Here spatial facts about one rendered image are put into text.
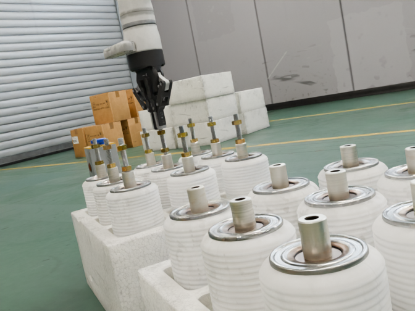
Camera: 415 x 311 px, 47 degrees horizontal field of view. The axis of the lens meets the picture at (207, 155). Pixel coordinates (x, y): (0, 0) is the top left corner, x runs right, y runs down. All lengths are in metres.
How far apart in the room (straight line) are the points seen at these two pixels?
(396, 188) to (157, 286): 0.30
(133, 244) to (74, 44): 6.54
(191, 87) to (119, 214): 2.98
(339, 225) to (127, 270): 0.42
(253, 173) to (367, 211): 0.44
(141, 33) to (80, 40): 6.40
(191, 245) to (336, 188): 0.17
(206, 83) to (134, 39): 2.77
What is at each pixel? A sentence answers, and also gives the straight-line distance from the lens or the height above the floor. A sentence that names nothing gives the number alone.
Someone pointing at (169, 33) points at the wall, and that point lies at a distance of 7.94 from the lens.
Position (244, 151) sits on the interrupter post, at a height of 0.26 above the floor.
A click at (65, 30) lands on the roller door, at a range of 7.25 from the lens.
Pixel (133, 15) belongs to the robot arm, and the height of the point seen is 0.57.
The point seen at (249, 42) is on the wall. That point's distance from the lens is 6.99.
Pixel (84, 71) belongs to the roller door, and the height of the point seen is 1.05.
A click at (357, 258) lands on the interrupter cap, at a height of 0.25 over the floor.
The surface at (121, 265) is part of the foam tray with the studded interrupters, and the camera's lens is 0.82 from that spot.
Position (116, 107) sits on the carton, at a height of 0.44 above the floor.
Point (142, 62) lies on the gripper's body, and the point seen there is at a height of 0.47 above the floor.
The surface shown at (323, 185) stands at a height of 0.23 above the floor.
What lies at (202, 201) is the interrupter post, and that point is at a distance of 0.58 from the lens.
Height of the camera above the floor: 0.39
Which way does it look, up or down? 7 degrees down
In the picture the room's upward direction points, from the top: 11 degrees counter-clockwise
